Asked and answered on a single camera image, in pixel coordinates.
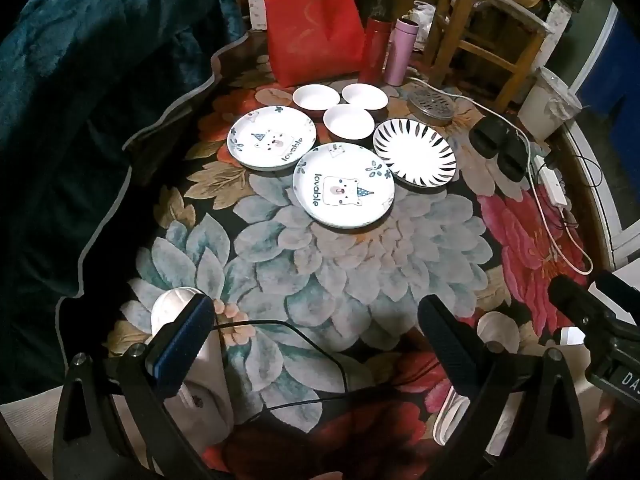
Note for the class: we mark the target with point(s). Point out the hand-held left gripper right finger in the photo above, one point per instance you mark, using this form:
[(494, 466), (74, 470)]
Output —
[(450, 345)]

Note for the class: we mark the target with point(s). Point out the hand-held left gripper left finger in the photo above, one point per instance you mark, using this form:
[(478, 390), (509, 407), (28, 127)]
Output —
[(185, 340)]

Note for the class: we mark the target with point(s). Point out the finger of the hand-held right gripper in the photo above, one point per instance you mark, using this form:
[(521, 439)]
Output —
[(575, 300)]

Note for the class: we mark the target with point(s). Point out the bear plate with right hat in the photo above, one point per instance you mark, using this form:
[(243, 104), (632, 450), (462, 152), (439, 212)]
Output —
[(345, 210)]

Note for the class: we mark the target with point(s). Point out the bear plate with hat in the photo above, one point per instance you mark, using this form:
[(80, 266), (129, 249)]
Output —
[(345, 210), (250, 150)]

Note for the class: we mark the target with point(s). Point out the bear plate with left hat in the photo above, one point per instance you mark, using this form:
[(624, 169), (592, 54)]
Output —
[(250, 150)]

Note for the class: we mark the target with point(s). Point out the white bowl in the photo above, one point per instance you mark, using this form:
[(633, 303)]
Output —
[(364, 95), (348, 120), (316, 97)]

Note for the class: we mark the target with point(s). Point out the person's right hand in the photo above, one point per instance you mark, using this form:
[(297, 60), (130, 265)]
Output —
[(606, 415)]

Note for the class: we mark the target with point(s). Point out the white power strip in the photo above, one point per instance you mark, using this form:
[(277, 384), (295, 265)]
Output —
[(552, 185)]

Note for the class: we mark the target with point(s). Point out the floral mat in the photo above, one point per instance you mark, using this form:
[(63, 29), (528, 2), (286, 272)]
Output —
[(350, 270)]

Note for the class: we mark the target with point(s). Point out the black slipper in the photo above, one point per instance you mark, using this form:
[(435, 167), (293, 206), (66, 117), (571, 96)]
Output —
[(512, 157), (487, 135)]

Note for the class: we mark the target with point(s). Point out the black striped white plate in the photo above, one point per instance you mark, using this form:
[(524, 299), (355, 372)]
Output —
[(415, 152)]

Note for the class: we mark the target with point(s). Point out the white plastic bin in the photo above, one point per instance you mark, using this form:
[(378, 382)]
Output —
[(542, 105)]

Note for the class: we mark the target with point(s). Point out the perforated metal lid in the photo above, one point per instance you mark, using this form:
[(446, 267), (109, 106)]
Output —
[(430, 107)]

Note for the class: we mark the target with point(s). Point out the pink thermos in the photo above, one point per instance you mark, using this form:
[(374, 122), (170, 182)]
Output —
[(397, 55)]

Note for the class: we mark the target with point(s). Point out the dark teal plush blanket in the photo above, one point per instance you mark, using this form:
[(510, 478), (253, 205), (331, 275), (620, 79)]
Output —
[(75, 60)]

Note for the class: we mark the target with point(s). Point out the wooden stool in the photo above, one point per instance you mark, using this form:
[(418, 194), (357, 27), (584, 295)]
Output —
[(452, 25)]

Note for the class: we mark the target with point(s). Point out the red thermos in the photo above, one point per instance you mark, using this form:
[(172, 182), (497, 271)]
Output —
[(375, 52)]

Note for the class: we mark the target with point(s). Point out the white plastic bag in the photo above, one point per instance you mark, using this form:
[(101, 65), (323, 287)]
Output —
[(424, 12)]

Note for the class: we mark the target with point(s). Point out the red fabric bag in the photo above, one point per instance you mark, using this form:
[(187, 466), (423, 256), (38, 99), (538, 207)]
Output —
[(315, 35)]

